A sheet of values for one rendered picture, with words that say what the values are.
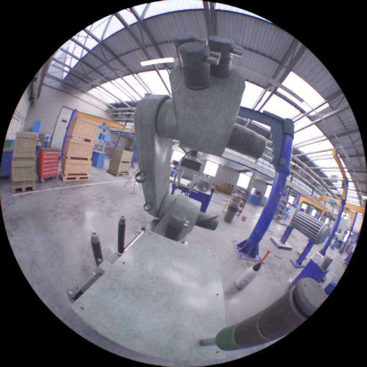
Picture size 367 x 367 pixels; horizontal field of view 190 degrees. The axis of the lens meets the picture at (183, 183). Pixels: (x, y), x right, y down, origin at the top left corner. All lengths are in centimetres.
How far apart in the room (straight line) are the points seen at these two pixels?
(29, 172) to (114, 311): 353
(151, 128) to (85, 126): 392
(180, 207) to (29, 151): 359
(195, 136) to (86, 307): 59
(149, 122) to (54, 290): 176
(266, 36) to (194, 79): 479
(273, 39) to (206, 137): 495
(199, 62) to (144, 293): 60
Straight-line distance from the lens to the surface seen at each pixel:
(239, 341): 21
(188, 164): 110
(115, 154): 605
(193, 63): 33
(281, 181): 266
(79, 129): 421
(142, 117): 48
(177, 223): 77
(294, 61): 439
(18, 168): 369
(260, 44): 523
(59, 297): 162
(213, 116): 38
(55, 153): 413
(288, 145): 293
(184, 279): 41
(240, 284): 202
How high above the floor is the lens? 141
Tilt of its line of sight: 8 degrees down
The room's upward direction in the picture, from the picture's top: 18 degrees clockwise
